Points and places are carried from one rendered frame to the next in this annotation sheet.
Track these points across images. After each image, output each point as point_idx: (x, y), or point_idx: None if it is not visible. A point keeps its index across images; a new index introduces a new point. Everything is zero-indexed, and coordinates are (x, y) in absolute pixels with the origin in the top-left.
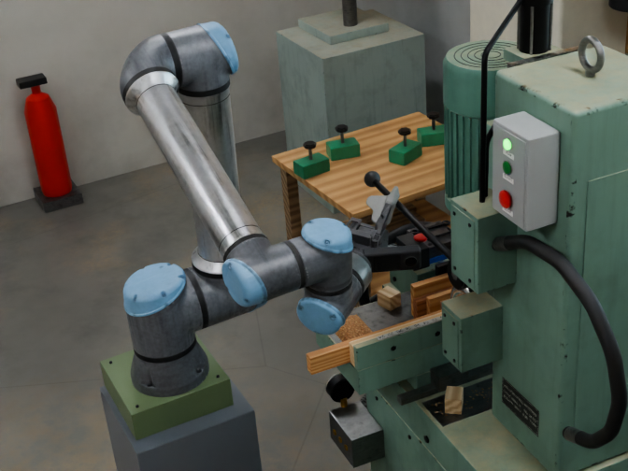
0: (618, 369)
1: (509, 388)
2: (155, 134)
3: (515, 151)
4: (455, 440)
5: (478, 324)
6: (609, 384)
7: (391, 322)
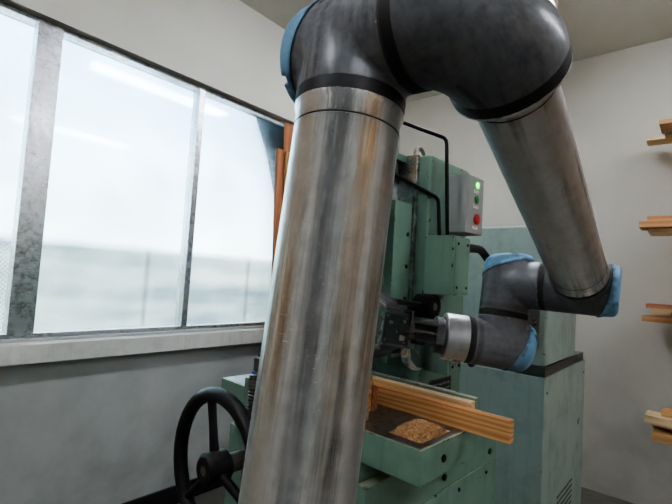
0: None
1: (433, 383)
2: (574, 138)
3: (479, 188)
4: None
5: None
6: None
7: (387, 418)
